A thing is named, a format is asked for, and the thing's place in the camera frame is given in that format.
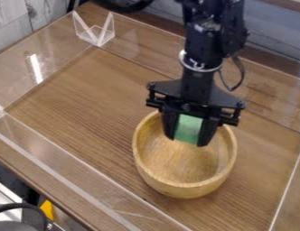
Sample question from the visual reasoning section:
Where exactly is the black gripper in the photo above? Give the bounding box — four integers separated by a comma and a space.
146, 69, 245, 147

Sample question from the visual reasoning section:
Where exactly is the green rectangular block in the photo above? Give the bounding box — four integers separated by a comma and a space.
175, 115, 204, 144

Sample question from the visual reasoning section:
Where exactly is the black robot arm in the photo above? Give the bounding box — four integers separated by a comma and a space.
146, 0, 248, 147

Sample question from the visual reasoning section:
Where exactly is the brown wooden bowl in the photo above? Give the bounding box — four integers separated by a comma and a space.
132, 111, 239, 199

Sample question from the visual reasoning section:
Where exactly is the yellow sticker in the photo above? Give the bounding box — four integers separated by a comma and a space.
41, 199, 56, 220

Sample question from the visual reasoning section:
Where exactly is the clear acrylic corner bracket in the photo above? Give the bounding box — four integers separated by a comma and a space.
72, 12, 116, 47

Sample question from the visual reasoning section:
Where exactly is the black cable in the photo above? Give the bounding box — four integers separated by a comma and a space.
0, 202, 49, 231

